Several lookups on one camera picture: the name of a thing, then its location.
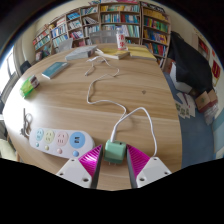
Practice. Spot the small wall shelf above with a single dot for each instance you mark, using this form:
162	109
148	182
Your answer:
203	45

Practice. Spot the small green charger block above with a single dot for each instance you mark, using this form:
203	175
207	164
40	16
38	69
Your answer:
115	151

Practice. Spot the black chair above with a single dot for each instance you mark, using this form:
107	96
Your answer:
25	66

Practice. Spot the grey book stack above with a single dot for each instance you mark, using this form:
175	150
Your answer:
80	52

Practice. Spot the white power strip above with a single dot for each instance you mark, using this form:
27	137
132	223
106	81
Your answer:
61	141

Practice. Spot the yellow-green chair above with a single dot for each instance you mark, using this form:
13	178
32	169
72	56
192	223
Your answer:
6	150

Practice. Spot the small jar with red label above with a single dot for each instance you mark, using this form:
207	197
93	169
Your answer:
35	81

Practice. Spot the black cloth cover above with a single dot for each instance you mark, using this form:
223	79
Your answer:
190	63

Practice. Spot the yellow book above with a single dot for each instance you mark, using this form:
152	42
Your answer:
111	53

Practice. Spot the wooden bookshelf unit with books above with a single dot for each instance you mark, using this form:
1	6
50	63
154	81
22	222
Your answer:
133	20

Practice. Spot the grey office chair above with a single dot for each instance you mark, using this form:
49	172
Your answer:
65	45
102	37

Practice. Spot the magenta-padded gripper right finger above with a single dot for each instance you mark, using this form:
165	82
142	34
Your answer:
153	170

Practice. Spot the red wall poster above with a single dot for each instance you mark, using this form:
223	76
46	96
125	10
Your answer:
216	69

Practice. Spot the white bottle with red label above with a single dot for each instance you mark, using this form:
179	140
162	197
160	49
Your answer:
121	39

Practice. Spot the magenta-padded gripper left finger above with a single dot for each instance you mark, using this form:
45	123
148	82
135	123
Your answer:
75	171

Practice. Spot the green plastic bag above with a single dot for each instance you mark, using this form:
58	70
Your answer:
26	88

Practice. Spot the window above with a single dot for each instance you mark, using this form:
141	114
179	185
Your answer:
8	71

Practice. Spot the scattered white papers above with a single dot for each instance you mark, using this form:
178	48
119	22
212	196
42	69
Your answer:
186	106

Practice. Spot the cardboard box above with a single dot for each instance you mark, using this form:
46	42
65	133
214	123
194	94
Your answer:
206	101

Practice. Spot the teal book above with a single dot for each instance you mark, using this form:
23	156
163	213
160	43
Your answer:
55	70

